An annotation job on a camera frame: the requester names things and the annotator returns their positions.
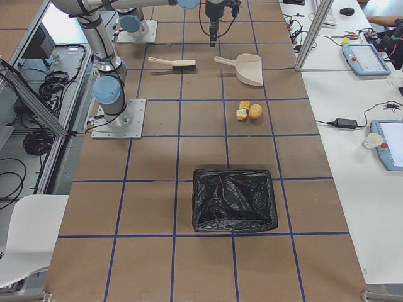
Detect bin with black trash bag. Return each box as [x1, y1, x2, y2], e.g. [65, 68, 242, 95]
[192, 169, 278, 233]

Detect coiled black cables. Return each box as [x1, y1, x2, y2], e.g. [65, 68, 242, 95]
[23, 70, 72, 157]

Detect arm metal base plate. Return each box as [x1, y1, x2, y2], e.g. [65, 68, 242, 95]
[117, 18, 158, 44]
[91, 99, 146, 139]

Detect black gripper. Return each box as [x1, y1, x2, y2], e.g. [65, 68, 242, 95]
[205, 0, 225, 47]

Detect orange-brown bread chunk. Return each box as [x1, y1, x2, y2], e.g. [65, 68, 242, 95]
[239, 100, 251, 111]

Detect blue teach pendant near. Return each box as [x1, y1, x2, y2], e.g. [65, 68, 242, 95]
[370, 120, 402, 171]

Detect white chair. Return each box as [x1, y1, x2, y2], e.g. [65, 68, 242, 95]
[1, 194, 69, 288]

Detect aluminium frame rail left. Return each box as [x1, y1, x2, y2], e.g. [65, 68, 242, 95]
[1, 59, 67, 136]

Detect black power adapter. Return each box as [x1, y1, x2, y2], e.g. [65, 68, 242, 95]
[334, 118, 358, 129]

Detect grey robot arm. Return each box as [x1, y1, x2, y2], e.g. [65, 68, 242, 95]
[52, 1, 200, 138]
[115, 1, 230, 47]

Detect aluminium frame post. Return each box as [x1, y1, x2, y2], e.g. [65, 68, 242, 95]
[294, 0, 333, 72]

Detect round golden bread roll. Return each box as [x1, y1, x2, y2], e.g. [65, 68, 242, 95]
[249, 104, 263, 120]

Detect blue teach pendant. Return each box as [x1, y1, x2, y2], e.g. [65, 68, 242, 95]
[342, 44, 391, 76]
[370, 120, 402, 171]

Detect blue teach pendant far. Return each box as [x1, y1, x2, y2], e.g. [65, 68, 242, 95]
[342, 44, 391, 76]

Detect black computer mouse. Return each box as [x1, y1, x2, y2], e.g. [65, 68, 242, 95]
[339, 7, 355, 16]

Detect white paper cup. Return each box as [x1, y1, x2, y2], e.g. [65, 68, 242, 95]
[361, 133, 383, 150]

